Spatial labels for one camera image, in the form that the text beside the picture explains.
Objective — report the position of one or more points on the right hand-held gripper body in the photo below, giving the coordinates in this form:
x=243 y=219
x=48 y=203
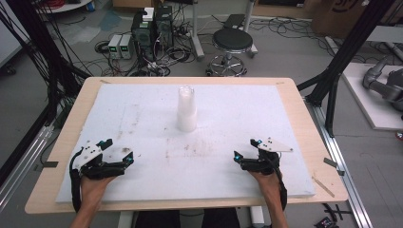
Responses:
x=266 y=163

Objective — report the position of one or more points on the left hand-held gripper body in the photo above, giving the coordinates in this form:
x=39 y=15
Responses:
x=92 y=158

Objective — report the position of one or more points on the stack of white plastic cups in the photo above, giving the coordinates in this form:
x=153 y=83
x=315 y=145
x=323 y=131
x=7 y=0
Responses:
x=186 y=110

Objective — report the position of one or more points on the person's right hand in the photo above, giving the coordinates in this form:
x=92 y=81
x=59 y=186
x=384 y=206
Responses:
x=269 y=185

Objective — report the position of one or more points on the person's left hand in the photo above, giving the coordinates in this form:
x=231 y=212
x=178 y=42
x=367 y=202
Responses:
x=93 y=188

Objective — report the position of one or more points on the white foam mat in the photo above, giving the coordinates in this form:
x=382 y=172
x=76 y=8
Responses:
x=221 y=126

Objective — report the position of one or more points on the black tape piece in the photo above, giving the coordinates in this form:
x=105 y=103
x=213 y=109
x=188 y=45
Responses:
x=50 y=164
x=330 y=162

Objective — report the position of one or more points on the white table leg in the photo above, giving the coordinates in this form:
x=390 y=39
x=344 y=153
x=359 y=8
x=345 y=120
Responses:
x=257 y=217
x=125 y=220

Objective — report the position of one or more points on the thin wooden stick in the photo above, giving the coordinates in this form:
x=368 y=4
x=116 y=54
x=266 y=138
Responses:
x=323 y=186

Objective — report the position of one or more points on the small black floor device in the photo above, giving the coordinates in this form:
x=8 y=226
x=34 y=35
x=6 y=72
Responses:
x=326 y=222

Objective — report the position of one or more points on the grey bench power supply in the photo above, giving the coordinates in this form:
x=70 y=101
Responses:
x=126 y=47
x=114 y=46

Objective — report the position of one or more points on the black round stool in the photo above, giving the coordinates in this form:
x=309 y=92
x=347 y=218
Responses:
x=232 y=41

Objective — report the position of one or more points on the large black computer tower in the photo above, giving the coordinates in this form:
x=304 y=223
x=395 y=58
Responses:
x=143 y=38

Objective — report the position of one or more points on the white floor board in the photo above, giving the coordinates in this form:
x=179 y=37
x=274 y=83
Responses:
x=367 y=104

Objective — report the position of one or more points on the grey metal stand leg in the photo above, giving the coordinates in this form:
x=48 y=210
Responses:
x=251 y=25
x=197 y=34

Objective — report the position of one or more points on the black flat device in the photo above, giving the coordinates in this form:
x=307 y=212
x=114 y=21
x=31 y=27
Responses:
x=234 y=21

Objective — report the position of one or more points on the small black computer tower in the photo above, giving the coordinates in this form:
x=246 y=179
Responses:
x=164 y=28

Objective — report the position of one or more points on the small white box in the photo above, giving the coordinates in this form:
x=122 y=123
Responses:
x=148 y=14

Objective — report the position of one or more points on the cardboard box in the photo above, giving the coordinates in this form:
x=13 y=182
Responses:
x=345 y=15

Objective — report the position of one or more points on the aluminium floor rail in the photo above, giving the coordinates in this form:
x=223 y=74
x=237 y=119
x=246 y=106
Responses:
x=22 y=164
x=342 y=171

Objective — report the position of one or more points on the black metal frame post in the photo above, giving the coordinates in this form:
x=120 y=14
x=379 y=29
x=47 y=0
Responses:
x=345 y=53
x=41 y=47

